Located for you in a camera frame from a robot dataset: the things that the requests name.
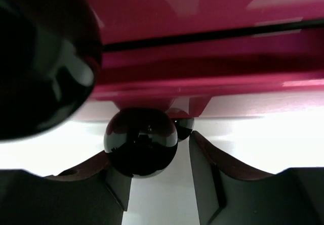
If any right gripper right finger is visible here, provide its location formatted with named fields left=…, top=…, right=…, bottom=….
left=189, top=131, right=323, bottom=224

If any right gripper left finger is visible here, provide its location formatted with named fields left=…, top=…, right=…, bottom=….
left=1, top=152, right=132, bottom=224

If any pink top drawer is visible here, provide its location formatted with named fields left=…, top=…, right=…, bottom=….
left=87, top=0, right=323, bottom=43

